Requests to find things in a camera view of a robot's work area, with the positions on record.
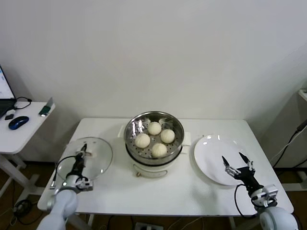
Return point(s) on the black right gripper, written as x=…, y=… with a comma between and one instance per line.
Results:
x=247, y=177

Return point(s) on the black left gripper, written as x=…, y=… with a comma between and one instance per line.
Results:
x=79, y=166

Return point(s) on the round glass pot lid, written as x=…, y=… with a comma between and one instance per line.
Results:
x=100, y=155

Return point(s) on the white steamed baozi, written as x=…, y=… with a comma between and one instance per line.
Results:
x=142, y=140
x=154, y=128
x=159, y=150
x=167, y=136

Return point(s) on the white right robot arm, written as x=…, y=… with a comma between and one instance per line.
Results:
x=275, y=218

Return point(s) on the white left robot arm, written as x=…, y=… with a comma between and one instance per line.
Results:
x=64, y=201

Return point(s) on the stainless steel steamer basket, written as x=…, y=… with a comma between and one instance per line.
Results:
x=177, y=148

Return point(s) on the large white plate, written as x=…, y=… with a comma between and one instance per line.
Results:
x=211, y=158

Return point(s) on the white side table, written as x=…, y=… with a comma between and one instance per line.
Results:
x=28, y=136

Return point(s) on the white electric cooker base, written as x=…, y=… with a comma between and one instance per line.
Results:
x=148, y=171

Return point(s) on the blue computer mouse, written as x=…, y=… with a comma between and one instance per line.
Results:
x=18, y=122

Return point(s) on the small black adapter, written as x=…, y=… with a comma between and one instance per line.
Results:
x=9, y=117

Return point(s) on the black laptop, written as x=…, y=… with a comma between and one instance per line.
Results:
x=6, y=95

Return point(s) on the white shelf edge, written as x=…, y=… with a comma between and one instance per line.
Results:
x=303, y=94

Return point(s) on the white floor power strip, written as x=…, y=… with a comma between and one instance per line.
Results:
x=148, y=226

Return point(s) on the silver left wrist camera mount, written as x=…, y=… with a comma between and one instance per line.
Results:
x=85, y=184

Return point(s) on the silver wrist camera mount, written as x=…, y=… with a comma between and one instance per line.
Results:
x=85, y=184
x=266, y=195

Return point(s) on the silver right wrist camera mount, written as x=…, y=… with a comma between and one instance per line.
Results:
x=266, y=195

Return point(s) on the white desk foot frame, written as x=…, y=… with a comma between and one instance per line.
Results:
x=295, y=185

